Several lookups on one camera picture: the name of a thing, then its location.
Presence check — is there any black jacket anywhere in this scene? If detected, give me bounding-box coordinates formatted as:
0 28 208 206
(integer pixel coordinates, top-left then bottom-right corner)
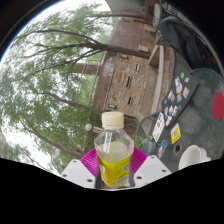
158 16 222 75

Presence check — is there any yellow card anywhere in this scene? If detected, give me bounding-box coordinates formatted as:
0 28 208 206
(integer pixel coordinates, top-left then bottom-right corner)
170 123 182 145

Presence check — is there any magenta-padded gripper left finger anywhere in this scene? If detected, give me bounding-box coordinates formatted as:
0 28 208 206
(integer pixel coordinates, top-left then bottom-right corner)
60 147 100 189

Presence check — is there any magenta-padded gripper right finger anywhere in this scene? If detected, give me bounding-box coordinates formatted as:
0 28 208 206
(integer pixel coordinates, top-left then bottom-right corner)
129 147 173 189

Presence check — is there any white printed booklet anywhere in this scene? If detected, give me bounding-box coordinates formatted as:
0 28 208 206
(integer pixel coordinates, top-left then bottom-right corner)
152 112 166 143

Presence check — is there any white ceramic mug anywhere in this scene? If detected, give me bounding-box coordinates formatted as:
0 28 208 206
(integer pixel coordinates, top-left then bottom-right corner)
178 144 212 171

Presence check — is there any dark-trunked tree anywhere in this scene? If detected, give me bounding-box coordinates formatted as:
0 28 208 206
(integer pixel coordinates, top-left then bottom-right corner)
13 9 152 73

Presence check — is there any wooden lamp post with globe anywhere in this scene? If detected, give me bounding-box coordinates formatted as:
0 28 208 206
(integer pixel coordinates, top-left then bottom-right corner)
84 122 105 135

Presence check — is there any clear bottle with yellow label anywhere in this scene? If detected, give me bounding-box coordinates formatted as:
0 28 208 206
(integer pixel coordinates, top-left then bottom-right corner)
93 111 135 191

